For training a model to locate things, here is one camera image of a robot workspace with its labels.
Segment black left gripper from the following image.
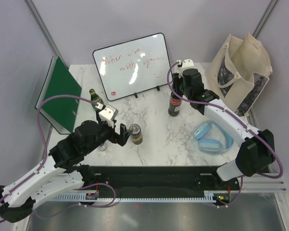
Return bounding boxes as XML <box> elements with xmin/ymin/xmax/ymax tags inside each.
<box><xmin>85</xmin><ymin>110</ymin><xmax>133</xmax><ymax>154</ymax></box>

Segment dark beverage can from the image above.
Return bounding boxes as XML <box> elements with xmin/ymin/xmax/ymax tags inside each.
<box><xmin>130</xmin><ymin>124</ymin><xmax>143</xmax><ymax>145</ymax></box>

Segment cola glass bottle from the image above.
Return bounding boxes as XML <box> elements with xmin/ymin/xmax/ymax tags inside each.
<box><xmin>168</xmin><ymin>93</ymin><xmax>182</xmax><ymax>117</ymax></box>

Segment small white blue can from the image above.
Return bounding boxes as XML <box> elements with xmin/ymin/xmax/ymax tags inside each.
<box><xmin>98</xmin><ymin>142</ymin><xmax>107</xmax><ymax>152</ymax></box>

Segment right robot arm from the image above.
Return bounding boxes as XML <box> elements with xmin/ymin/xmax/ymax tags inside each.
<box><xmin>167</xmin><ymin>65</ymin><xmax>279</xmax><ymax>190</ymax></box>

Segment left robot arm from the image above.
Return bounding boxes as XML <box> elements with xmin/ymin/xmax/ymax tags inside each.
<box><xmin>0</xmin><ymin>120</ymin><xmax>131</xmax><ymax>223</ymax></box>

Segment beige canvas tote bag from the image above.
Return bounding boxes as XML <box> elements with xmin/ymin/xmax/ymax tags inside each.
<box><xmin>205</xmin><ymin>34</ymin><xmax>273</xmax><ymax>116</ymax></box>

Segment green bottle far left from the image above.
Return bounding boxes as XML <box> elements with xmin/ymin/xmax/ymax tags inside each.
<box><xmin>89</xmin><ymin>89</ymin><xmax>104</xmax><ymax>111</ymax></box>

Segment whiteboard with red writing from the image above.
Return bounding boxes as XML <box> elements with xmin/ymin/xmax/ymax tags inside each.
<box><xmin>92</xmin><ymin>33</ymin><xmax>170</xmax><ymax>102</ymax></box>

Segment light blue headphones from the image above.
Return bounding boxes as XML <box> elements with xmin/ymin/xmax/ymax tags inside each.
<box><xmin>193</xmin><ymin>120</ymin><xmax>234</xmax><ymax>154</ymax></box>

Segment green binder folder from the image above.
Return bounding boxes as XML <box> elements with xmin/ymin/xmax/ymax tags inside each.
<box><xmin>35</xmin><ymin>57</ymin><xmax>82</xmax><ymax>135</ymax></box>

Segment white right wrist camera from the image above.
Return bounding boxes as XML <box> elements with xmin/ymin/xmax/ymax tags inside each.
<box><xmin>177</xmin><ymin>59</ymin><xmax>195</xmax><ymax>75</ymax></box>

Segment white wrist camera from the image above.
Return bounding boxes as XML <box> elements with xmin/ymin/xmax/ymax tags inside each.
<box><xmin>177</xmin><ymin>59</ymin><xmax>195</xmax><ymax>75</ymax></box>
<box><xmin>98</xmin><ymin>105</ymin><xmax>118</xmax><ymax>128</ymax></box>

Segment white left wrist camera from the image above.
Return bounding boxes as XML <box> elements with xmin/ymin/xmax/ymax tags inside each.
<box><xmin>98</xmin><ymin>105</ymin><xmax>118</xmax><ymax>128</ymax></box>

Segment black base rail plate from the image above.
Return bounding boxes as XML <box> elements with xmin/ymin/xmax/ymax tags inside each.
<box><xmin>91</xmin><ymin>166</ymin><xmax>239</xmax><ymax>196</ymax></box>

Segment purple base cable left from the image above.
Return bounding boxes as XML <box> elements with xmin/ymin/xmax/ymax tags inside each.
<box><xmin>33</xmin><ymin>183</ymin><xmax>116</xmax><ymax>219</ymax></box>

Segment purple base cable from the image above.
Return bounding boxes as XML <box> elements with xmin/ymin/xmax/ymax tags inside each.
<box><xmin>213</xmin><ymin>174</ymin><xmax>244</xmax><ymax>209</ymax></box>
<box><xmin>33</xmin><ymin>183</ymin><xmax>116</xmax><ymax>219</ymax></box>

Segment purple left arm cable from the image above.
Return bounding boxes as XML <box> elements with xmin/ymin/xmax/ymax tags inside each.
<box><xmin>0</xmin><ymin>95</ymin><xmax>103</xmax><ymax>223</ymax></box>

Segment white slotted cable duct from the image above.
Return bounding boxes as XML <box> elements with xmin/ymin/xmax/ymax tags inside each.
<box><xmin>51</xmin><ymin>189</ymin><xmax>231</xmax><ymax>204</ymax></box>

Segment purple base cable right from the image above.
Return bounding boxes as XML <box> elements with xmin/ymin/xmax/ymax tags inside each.
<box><xmin>213</xmin><ymin>174</ymin><xmax>244</xmax><ymax>209</ymax></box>

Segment aluminium extrusion rail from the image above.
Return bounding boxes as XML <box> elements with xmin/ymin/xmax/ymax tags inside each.
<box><xmin>241</xmin><ymin>175</ymin><xmax>287</xmax><ymax>193</ymax></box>

